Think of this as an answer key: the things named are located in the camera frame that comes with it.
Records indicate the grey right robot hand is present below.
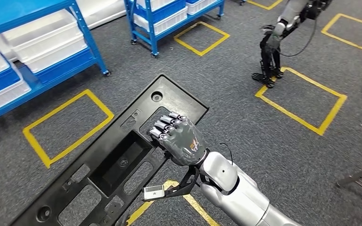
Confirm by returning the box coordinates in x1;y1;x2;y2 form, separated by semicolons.
148;112;207;167

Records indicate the standing humanoid robot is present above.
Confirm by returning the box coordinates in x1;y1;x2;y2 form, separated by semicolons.
251;0;333;89

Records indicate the blue wheeled shelf rack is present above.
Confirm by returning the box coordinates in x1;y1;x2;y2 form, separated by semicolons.
124;0;225;59

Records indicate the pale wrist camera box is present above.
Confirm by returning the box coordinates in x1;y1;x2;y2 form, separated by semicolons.
143;185;165;201

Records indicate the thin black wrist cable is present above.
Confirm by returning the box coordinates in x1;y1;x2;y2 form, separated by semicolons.
220;142;234;166

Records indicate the black plastic panel part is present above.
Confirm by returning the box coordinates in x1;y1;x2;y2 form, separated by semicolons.
9;74;210;226

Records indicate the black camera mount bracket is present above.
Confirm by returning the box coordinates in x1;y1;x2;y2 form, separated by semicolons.
162;167;201;199

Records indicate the blue metal shelf rack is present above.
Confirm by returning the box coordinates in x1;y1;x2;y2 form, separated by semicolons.
0;0;111;149

